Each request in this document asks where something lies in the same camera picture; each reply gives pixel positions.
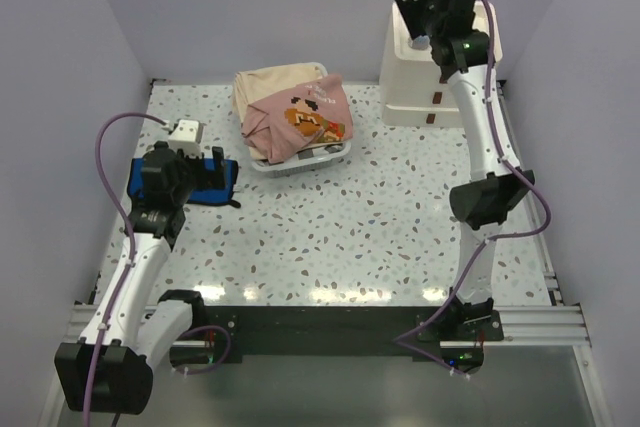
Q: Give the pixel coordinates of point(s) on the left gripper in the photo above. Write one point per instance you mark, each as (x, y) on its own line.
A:
(217, 175)

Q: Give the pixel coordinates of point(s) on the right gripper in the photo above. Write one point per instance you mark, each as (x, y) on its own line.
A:
(411, 7)

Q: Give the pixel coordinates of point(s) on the white drawer cabinet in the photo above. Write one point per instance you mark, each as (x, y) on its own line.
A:
(408, 79)

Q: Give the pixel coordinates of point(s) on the white laundry basket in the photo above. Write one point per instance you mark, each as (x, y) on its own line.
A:
(315, 157)

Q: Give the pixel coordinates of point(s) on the pink printed t-shirt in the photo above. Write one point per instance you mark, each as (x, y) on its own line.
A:
(291, 120)

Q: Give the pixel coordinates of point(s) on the clear plastic cup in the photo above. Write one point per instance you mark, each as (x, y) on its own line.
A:
(421, 43)

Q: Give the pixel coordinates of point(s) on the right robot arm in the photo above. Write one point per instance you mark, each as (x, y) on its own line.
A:
(462, 37)

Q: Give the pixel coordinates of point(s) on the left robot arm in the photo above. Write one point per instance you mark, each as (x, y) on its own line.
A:
(110, 367)

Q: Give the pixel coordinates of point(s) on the blue cloth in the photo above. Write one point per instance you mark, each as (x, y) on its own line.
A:
(208, 196)

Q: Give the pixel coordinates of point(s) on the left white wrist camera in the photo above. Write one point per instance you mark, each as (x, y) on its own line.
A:
(185, 135)

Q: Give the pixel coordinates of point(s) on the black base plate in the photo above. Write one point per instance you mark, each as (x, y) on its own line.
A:
(350, 331)

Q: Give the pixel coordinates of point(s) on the aluminium rail frame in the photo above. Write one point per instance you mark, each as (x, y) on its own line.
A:
(373, 229)

